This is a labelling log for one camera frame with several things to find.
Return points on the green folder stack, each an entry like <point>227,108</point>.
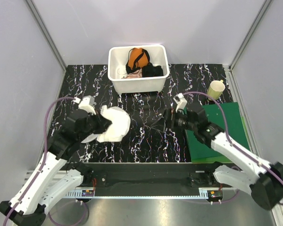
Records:
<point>200,153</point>

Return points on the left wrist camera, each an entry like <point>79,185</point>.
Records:
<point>86,103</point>

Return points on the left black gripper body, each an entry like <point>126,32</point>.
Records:
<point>95,125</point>

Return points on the white plastic bin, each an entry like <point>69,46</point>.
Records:
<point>117,59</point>

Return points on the white cable duct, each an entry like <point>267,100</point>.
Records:
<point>198,194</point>

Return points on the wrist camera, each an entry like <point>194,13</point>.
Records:
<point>180,101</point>
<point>86,103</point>

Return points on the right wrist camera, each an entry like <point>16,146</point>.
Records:
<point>180,101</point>

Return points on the black garment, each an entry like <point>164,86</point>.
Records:
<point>151,70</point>

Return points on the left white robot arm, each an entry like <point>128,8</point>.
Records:
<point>30,206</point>

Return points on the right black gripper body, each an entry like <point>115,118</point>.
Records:
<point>178,120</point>

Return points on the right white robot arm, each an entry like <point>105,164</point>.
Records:
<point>257,177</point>

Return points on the black marbled mat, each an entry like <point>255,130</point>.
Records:
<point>143,143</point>

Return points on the pink garment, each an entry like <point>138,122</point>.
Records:
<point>133,75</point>

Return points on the orange black bra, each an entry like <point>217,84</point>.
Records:
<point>137,59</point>

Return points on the yellow-green cup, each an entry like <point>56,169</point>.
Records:
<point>215,89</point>

